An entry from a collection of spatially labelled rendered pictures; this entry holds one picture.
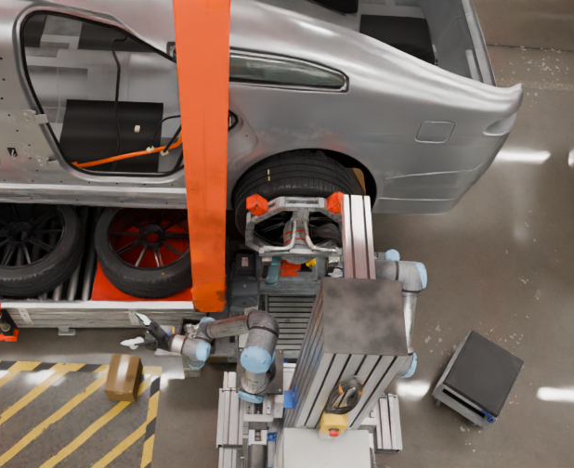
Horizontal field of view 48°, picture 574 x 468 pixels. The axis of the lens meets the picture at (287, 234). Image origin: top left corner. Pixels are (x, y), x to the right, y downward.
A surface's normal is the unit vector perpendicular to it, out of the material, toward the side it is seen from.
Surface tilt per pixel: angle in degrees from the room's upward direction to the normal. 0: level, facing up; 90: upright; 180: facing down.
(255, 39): 38
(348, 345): 0
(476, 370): 0
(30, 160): 90
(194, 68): 90
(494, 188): 0
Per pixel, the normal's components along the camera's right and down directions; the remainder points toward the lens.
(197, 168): 0.04, 0.85
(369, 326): 0.09, -0.52
